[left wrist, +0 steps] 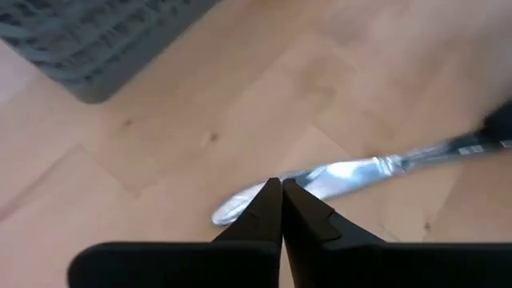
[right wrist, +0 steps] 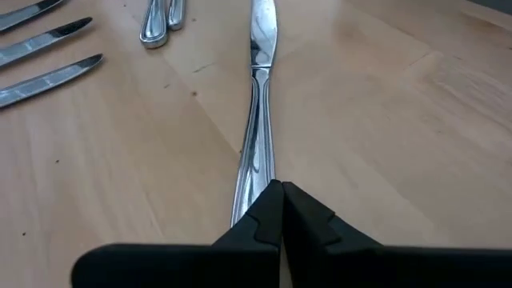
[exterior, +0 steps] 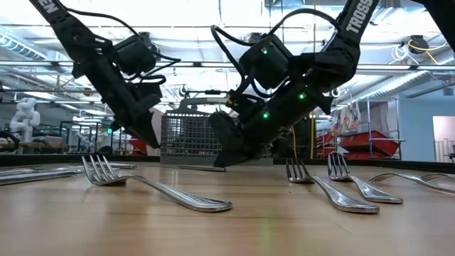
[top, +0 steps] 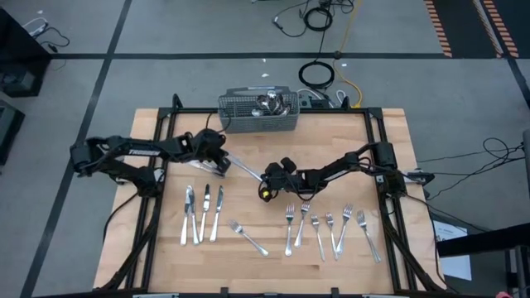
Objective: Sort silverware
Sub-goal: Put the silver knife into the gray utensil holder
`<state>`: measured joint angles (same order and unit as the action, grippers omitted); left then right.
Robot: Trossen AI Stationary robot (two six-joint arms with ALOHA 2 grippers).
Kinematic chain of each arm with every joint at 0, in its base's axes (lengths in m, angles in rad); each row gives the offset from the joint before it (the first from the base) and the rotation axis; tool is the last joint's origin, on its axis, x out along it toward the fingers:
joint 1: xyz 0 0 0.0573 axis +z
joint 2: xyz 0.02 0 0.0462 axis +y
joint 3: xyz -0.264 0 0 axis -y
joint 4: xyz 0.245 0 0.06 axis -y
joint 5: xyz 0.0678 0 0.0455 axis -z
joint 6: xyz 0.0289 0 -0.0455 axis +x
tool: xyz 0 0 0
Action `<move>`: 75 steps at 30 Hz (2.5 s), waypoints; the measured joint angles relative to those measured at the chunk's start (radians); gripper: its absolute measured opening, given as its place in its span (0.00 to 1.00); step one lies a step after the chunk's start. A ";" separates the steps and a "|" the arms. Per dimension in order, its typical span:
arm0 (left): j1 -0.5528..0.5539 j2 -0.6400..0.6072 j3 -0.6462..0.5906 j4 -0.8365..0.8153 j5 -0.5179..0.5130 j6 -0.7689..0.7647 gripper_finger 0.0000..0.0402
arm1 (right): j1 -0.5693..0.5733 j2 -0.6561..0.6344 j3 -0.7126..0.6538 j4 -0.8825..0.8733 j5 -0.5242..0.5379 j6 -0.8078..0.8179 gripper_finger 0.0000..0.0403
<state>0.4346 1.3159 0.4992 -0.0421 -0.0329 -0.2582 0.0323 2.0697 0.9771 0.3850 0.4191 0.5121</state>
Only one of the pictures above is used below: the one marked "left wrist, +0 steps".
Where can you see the silver table knife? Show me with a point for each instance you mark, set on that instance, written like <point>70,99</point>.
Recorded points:
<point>352,176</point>

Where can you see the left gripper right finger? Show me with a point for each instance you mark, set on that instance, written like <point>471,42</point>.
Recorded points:
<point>400,268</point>

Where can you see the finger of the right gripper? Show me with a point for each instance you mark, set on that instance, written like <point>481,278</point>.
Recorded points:
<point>500,124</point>

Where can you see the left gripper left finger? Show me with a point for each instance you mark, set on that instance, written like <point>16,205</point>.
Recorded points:
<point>180,268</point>

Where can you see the grey mesh cutlery basket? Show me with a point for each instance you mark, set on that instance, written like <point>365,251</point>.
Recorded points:
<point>80,40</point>

